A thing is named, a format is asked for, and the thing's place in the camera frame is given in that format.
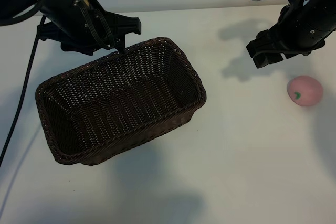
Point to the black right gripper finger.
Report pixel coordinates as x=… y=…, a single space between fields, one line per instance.
x=266 y=44
x=267 y=60

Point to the dark brown wicker basket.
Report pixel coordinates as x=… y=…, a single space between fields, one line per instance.
x=118 y=98

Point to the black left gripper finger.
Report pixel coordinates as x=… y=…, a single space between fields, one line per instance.
x=78 y=48
x=126 y=24

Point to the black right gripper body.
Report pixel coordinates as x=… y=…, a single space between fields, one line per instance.
x=304 y=27

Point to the pink peach with green mark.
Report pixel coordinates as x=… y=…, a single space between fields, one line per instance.
x=307 y=87

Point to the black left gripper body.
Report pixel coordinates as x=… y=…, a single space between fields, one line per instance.
x=71 y=24

